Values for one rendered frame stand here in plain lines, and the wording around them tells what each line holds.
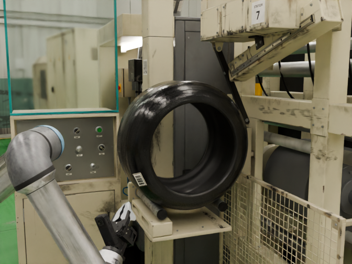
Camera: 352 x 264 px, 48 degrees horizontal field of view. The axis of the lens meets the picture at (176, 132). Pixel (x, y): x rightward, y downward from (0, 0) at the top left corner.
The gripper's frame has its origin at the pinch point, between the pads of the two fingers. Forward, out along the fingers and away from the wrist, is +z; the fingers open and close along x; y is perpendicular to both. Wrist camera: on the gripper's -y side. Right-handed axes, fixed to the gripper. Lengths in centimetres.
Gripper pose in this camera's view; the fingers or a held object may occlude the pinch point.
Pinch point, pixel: (125, 204)
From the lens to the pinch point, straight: 150.2
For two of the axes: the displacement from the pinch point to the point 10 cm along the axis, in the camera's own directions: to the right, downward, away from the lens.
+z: 2.4, -6.9, 6.9
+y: 5.5, 6.8, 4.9
